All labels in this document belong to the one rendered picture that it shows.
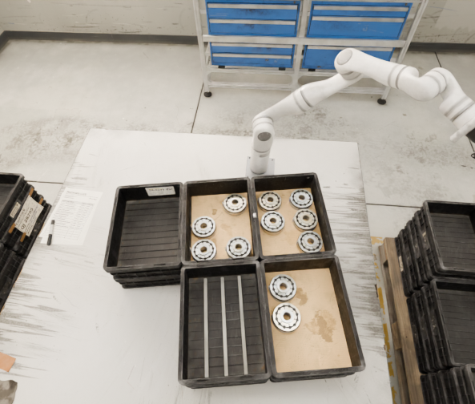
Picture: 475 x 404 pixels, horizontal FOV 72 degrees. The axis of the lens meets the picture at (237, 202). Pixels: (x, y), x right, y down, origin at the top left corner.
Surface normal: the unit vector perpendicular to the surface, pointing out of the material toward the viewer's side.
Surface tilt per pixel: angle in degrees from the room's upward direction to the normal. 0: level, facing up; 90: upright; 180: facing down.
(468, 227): 0
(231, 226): 0
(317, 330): 0
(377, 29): 90
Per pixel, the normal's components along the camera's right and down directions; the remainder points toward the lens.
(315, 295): -0.03, -0.55
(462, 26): -0.10, 0.83
